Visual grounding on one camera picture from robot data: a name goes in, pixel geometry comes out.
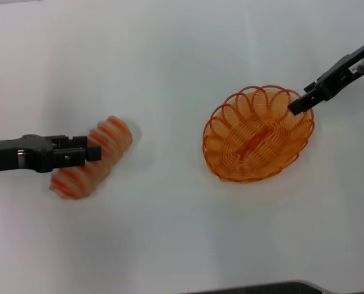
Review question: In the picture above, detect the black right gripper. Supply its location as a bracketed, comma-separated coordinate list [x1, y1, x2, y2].
[287, 36, 364, 116]

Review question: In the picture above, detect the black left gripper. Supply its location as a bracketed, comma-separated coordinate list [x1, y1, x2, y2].
[0, 134, 102, 174]

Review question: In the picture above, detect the orange woven oval basket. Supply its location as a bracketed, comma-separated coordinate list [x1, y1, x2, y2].
[202, 85, 316, 184]

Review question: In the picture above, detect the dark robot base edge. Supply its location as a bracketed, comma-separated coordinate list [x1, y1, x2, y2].
[181, 279, 333, 294]

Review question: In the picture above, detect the orange striped bread roll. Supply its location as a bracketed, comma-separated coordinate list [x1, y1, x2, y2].
[48, 115, 133, 200]

